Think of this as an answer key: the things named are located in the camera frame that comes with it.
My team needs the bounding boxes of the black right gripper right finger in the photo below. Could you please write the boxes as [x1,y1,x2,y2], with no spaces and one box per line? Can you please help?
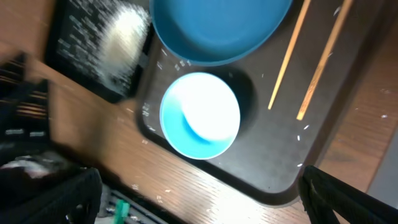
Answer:
[298,166,397,224]

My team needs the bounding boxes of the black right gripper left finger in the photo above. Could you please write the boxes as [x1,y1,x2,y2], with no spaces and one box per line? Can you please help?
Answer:
[1,168,102,223]

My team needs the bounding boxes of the light blue bowl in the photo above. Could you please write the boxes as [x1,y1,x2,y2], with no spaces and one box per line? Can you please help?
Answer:
[159,72,241,160]

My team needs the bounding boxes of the white rice pile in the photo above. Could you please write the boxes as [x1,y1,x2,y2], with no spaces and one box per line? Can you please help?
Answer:
[96,4,150,95]

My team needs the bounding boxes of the dark blue plate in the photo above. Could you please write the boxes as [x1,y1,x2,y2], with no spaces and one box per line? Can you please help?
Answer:
[149,0,293,66]

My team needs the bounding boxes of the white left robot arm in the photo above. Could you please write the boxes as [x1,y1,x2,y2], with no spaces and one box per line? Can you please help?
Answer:
[1,52,75,206]

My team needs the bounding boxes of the grey dishwasher rack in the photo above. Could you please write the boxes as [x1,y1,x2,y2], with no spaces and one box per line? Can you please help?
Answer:
[368,131,398,208]

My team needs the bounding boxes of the dark brown serving tray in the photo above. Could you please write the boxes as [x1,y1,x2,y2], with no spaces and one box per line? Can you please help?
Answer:
[137,0,397,207]

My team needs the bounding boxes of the right wooden chopstick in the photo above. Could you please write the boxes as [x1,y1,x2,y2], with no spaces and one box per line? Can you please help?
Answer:
[296,0,354,121]

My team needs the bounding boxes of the wooden chopstick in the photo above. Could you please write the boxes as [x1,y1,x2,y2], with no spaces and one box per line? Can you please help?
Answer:
[296,0,354,121]
[267,0,311,110]

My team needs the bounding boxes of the black plastic tray bin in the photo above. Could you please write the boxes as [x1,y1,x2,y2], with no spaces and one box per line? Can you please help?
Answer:
[44,0,154,103]

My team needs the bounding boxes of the left wooden chopstick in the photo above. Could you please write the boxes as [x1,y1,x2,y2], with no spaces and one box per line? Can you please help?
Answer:
[267,0,311,110]

